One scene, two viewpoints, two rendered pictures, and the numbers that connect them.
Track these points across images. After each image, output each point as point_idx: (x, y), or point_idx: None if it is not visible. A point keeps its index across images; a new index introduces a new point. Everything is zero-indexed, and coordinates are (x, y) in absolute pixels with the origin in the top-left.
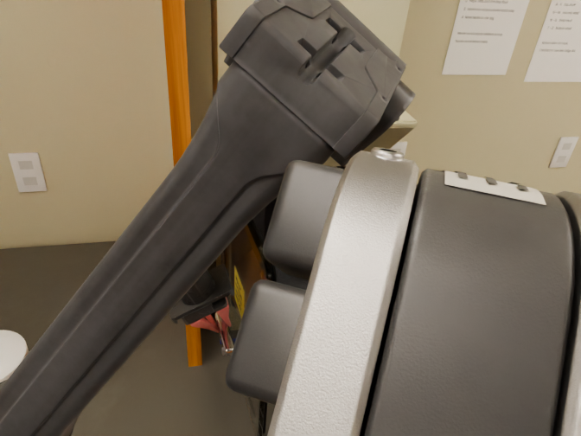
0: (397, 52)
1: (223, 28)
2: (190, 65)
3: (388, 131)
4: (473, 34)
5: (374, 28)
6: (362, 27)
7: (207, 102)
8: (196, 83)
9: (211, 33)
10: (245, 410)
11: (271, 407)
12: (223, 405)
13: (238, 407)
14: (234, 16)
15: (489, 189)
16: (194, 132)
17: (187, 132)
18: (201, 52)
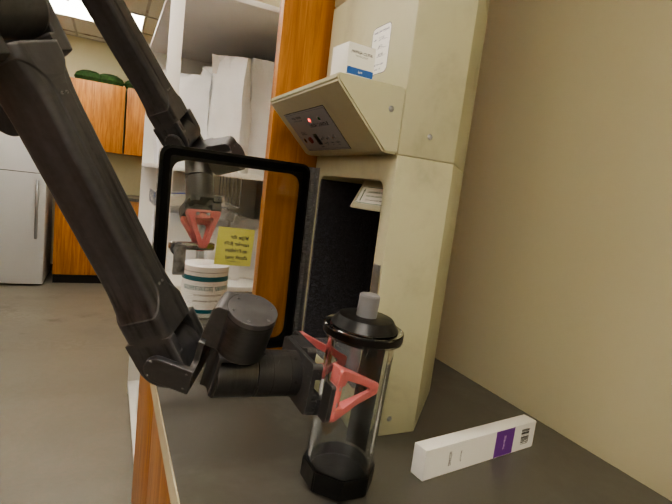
0: (412, 32)
1: (330, 51)
2: (466, 167)
3: (330, 92)
4: None
5: (397, 14)
6: None
7: (470, 205)
8: (467, 185)
9: (486, 135)
10: (197, 376)
11: (201, 387)
12: (203, 367)
13: (200, 373)
14: (335, 41)
15: None
16: (456, 236)
17: (272, 114)
18: (476, 154)
